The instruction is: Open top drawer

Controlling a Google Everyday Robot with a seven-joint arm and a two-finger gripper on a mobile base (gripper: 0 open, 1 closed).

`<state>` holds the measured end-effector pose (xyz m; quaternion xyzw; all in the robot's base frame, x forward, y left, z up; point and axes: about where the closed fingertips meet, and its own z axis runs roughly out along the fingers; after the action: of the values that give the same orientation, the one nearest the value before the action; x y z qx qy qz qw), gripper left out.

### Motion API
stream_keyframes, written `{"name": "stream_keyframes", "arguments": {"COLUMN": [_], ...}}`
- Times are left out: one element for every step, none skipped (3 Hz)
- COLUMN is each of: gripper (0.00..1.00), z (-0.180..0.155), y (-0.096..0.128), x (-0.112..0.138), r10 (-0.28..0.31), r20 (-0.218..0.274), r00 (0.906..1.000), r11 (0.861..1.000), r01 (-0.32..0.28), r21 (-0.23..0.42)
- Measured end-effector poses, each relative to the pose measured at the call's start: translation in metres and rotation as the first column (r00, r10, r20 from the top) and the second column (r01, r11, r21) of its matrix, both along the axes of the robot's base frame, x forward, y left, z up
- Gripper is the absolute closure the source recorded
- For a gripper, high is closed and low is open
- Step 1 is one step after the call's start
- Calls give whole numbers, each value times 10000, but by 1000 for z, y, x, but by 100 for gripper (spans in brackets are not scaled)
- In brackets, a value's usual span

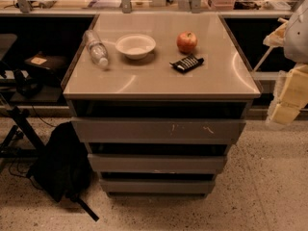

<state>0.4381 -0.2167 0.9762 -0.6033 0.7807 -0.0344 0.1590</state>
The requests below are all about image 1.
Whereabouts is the black box with label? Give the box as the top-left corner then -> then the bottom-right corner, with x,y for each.
24,53 -> 68,83

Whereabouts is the black tripod stand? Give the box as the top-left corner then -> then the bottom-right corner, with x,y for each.
0,94 -> 45,161

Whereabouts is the white leaning stick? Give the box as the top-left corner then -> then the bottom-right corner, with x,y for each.
253,17 -> 288,72

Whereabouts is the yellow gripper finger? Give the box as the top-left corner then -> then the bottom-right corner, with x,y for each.
279,64 -> 308,108
269,103 -> 300,125

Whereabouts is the red apple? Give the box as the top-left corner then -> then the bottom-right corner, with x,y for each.
176,31 -> 197,54

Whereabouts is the white bowl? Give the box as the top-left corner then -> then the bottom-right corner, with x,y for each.
115,34 -> 156,60

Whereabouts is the grey drawer cabinet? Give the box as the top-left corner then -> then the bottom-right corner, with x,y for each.
61,12 -> 263,199

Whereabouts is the grey top drawer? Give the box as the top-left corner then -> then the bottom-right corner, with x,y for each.
72,117 -> 245,144

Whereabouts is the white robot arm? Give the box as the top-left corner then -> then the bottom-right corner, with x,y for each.
267,0 -> 308,129

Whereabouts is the clear plastic water bottle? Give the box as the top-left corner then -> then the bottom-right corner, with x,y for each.
84,30 -> 109,69

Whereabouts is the grey bottom drawer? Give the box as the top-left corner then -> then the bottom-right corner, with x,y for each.
100,179 -> 215,194

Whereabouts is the black backpack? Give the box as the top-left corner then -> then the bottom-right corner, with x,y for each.
26,121 -> 100,222

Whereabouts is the black snack bar wrapper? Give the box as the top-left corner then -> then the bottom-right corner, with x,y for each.
170,54 -> 204,73

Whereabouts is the grey middle drawer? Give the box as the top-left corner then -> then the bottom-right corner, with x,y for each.
88,154 -> 226,174

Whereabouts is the grey drawer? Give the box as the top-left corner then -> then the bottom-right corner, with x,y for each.
72,117 -> 245,144
88,154 -> 226,174
100,179 -> 215,194

